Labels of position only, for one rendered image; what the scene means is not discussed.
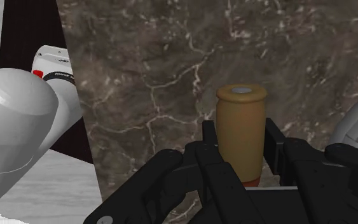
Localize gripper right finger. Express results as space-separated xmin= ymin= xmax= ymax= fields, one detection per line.
xmin=264 ymin=118 xmax=358 ymax=224

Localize yellow cylinder jar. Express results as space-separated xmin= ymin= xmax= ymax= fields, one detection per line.
xmin=216 ymin=83 xmax=268 ymax=188

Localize pale grey rounded object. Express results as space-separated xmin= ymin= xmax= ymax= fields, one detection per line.
xmin=329 ymin=90 xmax=358 ymax=149

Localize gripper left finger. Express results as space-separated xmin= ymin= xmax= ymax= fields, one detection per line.
xmin=84 ymin=120 xmax=257 ymax=224

